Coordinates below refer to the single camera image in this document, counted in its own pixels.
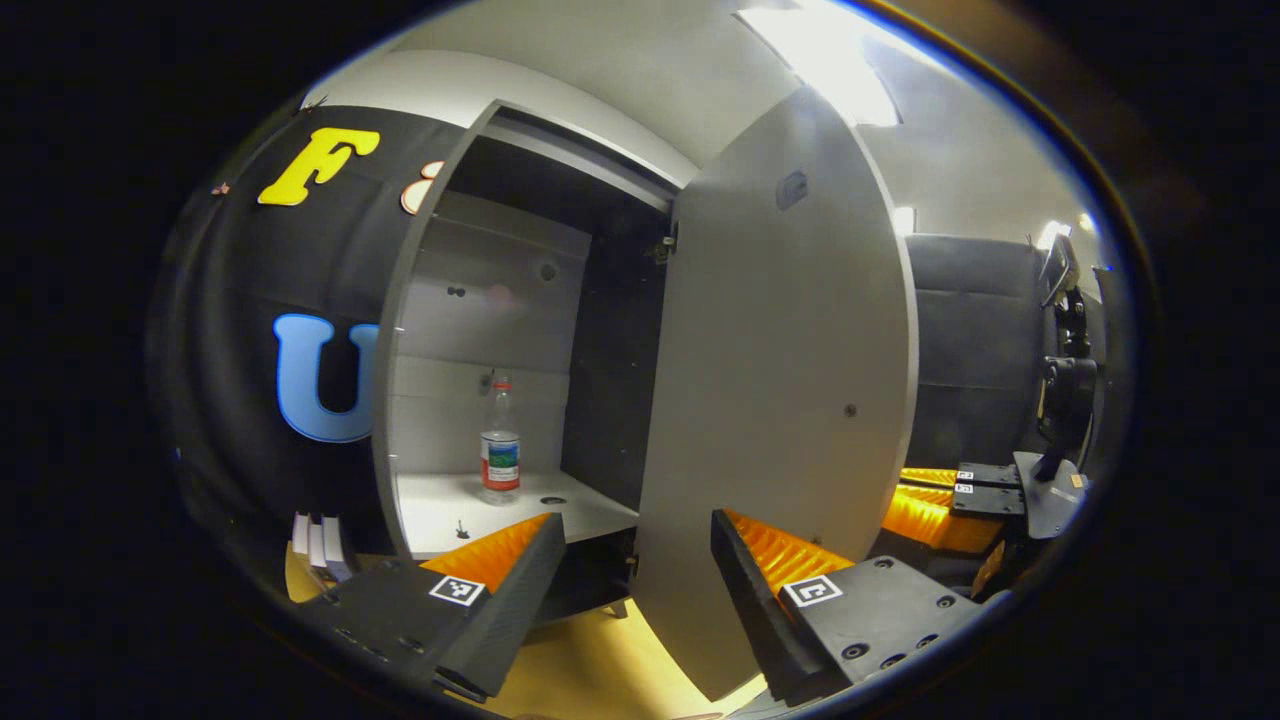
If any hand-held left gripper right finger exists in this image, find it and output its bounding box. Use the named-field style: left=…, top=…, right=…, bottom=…
left=710, top=508, right=986, bottom=709

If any beige cabinet door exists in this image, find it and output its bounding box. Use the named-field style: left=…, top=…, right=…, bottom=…
left=632, top=88, right=919, bottom=703

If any dark grey cabinet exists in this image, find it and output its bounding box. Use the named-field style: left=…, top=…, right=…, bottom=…
left=372, top=98, right=701, bottom=626

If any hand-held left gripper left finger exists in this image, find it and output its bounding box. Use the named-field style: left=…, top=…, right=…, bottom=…
left=298, top=512, right=567, bottom=703

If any large ceiling light panel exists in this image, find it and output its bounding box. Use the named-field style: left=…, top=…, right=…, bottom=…
left=738, top=3, right=903, bottom=128

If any clear plastic bottle red cap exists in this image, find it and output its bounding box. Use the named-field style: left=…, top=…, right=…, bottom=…
left=480, top=377, right=522, bottom=506

